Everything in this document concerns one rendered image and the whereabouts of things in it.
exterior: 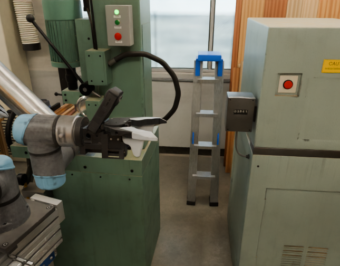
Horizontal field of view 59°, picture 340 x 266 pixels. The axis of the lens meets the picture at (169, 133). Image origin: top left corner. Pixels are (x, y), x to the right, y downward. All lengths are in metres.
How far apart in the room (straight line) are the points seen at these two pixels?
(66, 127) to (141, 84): 0.76
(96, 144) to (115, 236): 1.11
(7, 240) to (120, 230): 0.76
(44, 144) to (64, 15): 0.88
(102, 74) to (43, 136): 0.69
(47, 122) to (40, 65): 2.53
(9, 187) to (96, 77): 0.59
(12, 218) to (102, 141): 0.53
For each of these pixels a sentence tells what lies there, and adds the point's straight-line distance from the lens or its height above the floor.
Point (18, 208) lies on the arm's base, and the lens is 1.14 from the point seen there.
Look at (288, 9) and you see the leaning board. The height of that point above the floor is 1.42.
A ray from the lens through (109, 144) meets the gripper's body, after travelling 0.70.
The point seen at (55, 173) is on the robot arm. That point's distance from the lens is 0.81.
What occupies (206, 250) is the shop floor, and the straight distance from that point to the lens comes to 2.14.
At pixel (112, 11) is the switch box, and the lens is 1.35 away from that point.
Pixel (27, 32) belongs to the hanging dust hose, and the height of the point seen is 1.23.
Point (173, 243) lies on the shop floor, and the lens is 2.17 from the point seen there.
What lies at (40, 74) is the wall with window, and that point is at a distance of 3.28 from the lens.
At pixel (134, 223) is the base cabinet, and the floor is 0.42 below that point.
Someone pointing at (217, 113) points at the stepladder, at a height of 0.74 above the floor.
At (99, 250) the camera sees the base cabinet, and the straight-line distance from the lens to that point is 1.89.
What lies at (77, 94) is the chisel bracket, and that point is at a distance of 1.64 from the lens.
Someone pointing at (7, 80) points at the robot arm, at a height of 1.31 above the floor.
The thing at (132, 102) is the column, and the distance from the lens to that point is 1.47.
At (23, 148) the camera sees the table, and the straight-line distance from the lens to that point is 1.51.
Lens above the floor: 1.51
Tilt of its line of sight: 24 degrees down
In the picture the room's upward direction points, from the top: straight up
